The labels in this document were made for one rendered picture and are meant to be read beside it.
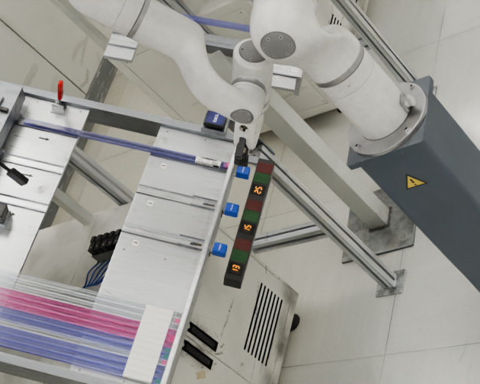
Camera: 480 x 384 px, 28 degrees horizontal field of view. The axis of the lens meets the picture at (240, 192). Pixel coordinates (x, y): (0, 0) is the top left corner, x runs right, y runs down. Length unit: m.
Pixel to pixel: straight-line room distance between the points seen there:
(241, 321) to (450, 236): 0.72
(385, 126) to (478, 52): 1.27
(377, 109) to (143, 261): 0.61
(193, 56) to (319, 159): 0.89
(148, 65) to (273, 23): 1.70
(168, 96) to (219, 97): 1.62
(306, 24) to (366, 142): 0.37
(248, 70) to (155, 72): 1.53
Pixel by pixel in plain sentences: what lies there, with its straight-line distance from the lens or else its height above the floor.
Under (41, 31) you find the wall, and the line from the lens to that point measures 4.67.
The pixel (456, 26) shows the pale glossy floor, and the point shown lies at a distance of 3.37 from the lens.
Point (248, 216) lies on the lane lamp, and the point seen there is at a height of 0.66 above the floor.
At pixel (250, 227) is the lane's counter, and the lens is 2.18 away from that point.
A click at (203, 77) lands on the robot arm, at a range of 1.88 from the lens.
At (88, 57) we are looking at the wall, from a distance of 4.81.
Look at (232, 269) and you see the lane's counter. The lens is 2.12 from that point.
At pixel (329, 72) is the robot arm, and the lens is 1.87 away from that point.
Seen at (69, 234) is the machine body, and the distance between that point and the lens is 2.83.
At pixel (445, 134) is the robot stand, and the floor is 0.61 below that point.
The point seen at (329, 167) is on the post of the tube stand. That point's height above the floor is 0.31.
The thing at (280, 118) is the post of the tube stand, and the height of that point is 0.54.
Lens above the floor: 1.90
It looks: 33 degrees down
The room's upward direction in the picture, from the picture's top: 48 degrees counter-clockwise
